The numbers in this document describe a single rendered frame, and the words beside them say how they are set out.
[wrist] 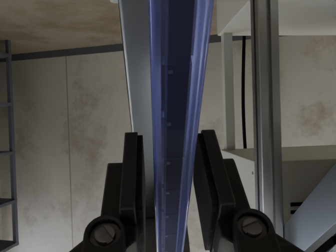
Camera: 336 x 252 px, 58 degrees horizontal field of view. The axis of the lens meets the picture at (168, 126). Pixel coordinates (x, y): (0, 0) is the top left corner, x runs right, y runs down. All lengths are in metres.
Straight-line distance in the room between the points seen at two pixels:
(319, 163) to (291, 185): 0.09
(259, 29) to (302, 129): 2.75
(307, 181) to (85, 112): 3.21
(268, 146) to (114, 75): 3.13
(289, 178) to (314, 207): 0.25
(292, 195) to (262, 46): 0.36
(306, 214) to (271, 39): 0.32
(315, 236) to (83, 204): 3.52
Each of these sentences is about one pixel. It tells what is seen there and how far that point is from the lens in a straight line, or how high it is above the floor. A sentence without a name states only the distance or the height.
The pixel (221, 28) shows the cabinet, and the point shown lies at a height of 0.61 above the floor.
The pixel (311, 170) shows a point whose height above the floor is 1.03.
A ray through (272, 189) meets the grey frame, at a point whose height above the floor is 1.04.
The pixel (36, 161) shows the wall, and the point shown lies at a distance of 4.17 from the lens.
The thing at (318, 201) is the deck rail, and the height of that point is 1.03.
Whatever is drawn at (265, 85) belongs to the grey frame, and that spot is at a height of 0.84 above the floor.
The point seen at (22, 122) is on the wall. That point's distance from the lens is 4.27.
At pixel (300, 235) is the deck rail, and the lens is 0.59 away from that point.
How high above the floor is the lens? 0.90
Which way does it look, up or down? 1 degrees up
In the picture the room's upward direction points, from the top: 178 degrees clockwise
